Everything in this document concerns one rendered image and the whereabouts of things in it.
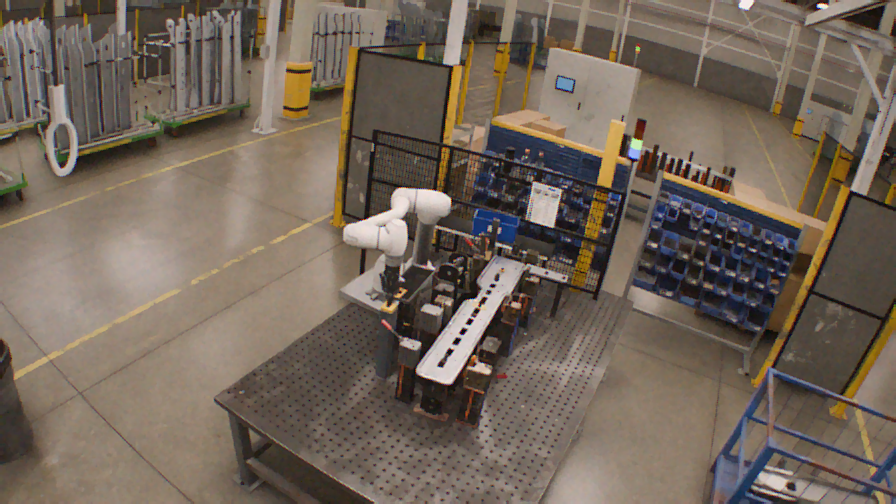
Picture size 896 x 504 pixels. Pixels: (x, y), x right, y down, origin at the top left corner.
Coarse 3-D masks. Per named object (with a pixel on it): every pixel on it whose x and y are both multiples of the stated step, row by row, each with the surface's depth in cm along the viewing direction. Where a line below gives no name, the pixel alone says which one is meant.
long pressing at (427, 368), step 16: (496, 256) 363; (496, 272) 344; (512, 272) 347; (496, 288) 327; (512, 288) 330; (464, 304) 306; (496, 304) 311; (464, 320) 292; (480, 320) 294; (448, 336) 277; (464, 336) 279; (480, 336) 282; (432, 352) 263; (464, 352) 267; (416, 368) 250; (432, 368) 252; (448, 368) 254; (448, 384) 245
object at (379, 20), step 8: (320, 8) 1418; (328, 8) 1405; (336, 8) 1393; (344, 8) 1382; (352, 8) 1375; (368, 16) 1355; (376, 16) 1345; (384, 16) 1374; (368, 24) 1364; (376, 24) 1358; (384, 24) 1389; (368, 32) 1373; (376, 32) 1373; (384, 32) 1404; (368, 40) 1382; (376, 40) 1387
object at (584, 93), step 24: (552, 48) 887; (552, 72) 897; (576, 72) 876; (600, 72) 856; (624, 72) 835; (552, 96) 914; (576, 96) 893; (600, 96) 872; (624, 96) 851; (552, 120) 930; (576, 120) 909; (600, 120) 888; (624, 120) 866; (600, 144) 903
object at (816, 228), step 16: (736, 192) 492; (752, 192) 507; (768, 208) 465; (784, 208) 479; (816, 224) 452; (816, 240) 446; (800, 256) 493; (800, 272) 490; (784, 288) 477; (784, 304) 482; (784, 320) 488
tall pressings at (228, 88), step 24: (168, 24) 784; (192, 24) 807; (216, 24) 856; (192, 48) 826; (216, 48) 877; (240, 48) 900; (192, 72) 844; (216, 72) 896; (240, 72) 920; (192, 96) 860; (216, 96) 913; (240, 96) 940
